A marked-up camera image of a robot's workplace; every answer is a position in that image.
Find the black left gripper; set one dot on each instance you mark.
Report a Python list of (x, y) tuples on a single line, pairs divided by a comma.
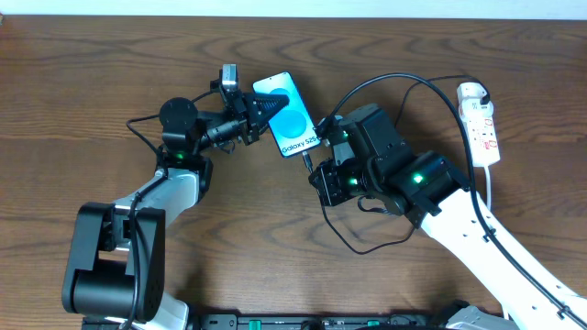
[(249, 119)]

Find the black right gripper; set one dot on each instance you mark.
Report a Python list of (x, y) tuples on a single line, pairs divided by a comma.
[(324, 184)]

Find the blue Galaxy smartphone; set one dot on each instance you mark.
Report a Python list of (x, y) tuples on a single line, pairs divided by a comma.
[(292, 128)]

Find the white power strip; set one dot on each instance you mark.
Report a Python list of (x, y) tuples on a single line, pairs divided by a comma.
[(481, 134)]

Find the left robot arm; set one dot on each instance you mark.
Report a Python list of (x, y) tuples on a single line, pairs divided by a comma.
[(116, 266)]

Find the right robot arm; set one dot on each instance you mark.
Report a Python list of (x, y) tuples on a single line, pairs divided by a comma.
[(370, 159)]

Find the white charger adapter plug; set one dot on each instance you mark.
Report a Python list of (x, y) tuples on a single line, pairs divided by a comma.
[(471, 110)]

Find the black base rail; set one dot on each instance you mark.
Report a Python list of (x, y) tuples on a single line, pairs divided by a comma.
[(256, 322)]

